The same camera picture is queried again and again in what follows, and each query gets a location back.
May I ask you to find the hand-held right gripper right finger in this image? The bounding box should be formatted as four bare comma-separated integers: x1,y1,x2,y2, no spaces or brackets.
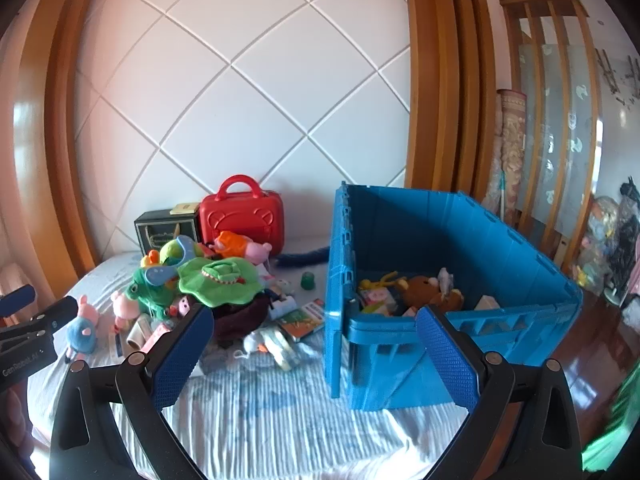
415,304,585,480

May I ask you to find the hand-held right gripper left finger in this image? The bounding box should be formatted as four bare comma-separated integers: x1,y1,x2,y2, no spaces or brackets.
49,303,217,480

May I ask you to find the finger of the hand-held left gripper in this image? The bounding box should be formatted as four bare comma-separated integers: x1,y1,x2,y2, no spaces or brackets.
0,284,37,317
20,296,80,337

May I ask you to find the pink carton box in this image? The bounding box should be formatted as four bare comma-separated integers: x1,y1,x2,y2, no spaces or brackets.
142,322,174,361

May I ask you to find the pig plush with blue body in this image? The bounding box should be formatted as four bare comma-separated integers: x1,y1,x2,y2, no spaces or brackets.
66,295,101,362

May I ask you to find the cardboard tube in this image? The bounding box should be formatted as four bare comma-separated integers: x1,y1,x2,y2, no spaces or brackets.
125,320,151,354

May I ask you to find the white plush with loop cord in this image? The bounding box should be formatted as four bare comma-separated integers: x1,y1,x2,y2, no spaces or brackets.
235,331,281,361

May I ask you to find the blue plastic storage container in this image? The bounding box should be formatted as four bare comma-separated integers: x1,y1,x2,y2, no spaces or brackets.
322,182,585,413

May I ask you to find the green frog plush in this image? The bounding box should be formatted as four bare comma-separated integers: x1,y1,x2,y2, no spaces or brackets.
126,266,181,319

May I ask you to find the white box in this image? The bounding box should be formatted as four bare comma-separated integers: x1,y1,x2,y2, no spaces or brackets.
472,294,504,314

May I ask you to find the brown plush toy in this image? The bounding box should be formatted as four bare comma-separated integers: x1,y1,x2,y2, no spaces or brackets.
402,275,464,314

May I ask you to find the green crocodile plush hat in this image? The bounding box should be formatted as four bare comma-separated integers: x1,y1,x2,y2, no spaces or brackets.
177,257,265,309

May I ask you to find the small colourful carton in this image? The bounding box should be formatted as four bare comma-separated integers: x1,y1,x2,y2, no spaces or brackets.
360,287,399,316

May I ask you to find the pale yellow packet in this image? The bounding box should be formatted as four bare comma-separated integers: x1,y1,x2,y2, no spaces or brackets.
270,335,302,372

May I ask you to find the yellow rubber toy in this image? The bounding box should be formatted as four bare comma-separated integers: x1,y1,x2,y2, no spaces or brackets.
359,271,401,291

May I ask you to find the yellow-green plush toy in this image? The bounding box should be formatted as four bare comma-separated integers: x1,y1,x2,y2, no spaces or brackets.
141,237,206,281

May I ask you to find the pig plush with orange dress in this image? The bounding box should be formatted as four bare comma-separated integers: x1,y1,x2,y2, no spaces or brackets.
207,230,274,266

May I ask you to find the black box with gold print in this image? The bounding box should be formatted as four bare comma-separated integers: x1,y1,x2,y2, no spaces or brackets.
134,208,202,257

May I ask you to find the colourful picture book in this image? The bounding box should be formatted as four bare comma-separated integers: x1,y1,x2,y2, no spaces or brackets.
277,299,326,344

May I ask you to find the red toy suitcase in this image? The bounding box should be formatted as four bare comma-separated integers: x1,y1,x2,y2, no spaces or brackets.
198,175,285,257

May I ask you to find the dark furry tail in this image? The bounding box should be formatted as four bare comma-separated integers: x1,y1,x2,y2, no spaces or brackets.
274,246,331,269

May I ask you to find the green cloth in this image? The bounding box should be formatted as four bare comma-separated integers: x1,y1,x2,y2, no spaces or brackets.
582,360,640,474

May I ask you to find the pile of bags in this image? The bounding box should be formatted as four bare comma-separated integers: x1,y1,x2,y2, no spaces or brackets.
575,175,640,307

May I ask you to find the rolled patterned carpet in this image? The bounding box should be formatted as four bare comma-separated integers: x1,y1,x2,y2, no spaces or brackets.
492,89,529,222

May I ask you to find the wooden glass partition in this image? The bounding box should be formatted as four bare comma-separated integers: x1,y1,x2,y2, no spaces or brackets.
500,0,602,262

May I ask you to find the white padded wooden headboard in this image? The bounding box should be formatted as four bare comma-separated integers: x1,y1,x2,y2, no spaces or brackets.
12,0,496,288

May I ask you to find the dark wall decoration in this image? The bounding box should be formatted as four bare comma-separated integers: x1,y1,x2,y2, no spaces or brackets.
594,47,640,107

